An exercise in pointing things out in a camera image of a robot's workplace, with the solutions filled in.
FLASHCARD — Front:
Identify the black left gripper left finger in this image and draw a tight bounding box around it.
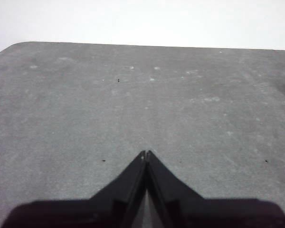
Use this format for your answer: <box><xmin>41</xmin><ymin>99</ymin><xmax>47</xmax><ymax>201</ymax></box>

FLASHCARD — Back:
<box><xmin>1</xmin><ymin>150</ymin><xmax>147</xmax><ymax>228</ymax></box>

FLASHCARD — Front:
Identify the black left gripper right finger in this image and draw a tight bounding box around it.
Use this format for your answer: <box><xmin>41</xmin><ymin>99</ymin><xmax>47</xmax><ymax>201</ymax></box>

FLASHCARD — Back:
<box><xmin>146</xmin><ymin>149</ymin><xmax>285</xmax><ymax>228</ymax></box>

